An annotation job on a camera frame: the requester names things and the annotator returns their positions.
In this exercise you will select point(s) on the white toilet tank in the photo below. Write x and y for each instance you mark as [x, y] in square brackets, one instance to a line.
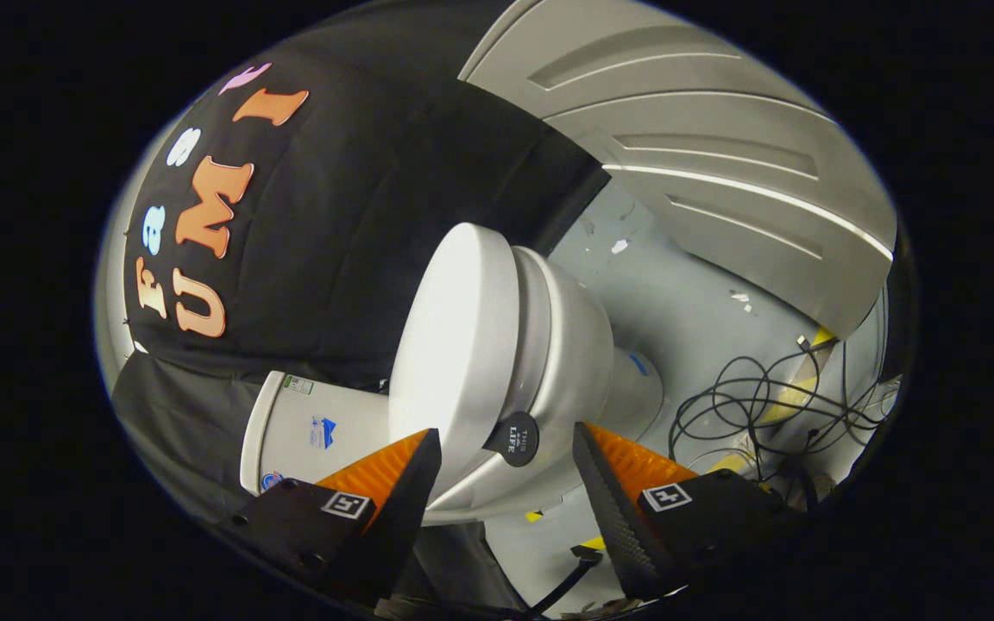
[290, 431]

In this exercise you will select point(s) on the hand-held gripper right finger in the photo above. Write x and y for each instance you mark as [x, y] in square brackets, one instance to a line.
[622, 535]

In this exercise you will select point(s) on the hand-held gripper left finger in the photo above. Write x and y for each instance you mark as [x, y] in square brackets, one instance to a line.
[393, 535]

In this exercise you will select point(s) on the white drawer cabinet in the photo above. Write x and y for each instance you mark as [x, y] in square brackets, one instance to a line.
[704, 121]

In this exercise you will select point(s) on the white toilet lid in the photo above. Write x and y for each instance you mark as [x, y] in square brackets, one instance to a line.
[454, 345]

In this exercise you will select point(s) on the black backdrop cloth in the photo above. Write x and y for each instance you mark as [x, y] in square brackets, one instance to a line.
[350, 216]

